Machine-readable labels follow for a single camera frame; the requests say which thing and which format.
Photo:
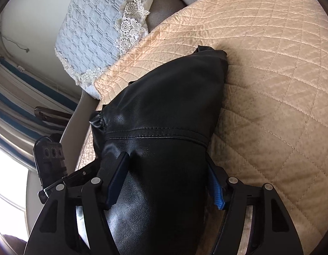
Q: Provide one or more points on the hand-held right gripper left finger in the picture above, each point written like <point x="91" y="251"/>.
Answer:
<point x="116" y="180"/>

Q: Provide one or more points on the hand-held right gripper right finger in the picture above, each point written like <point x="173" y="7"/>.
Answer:
<point x="216" y="190"/>

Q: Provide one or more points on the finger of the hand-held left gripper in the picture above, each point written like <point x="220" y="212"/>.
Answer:
<point x="79" y="176"/>

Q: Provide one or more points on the black leather jacket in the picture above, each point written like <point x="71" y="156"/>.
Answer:
<point x="164" y="111"/>

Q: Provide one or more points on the window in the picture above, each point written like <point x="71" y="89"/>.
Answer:
<point x="7" y="180"/>

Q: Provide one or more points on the blue striped white curtain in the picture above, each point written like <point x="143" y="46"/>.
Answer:
<point x="20" y="90"/>

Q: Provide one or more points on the beige quilted mat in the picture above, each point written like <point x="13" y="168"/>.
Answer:
<point x="273" y="71"/>

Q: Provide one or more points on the blue quilted lace-trimmed pillow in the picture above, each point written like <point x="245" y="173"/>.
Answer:
<point x="87" y="26"/>

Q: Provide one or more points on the dark brown wooden frame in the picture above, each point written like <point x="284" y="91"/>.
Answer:
<point x="53" y="115"/>

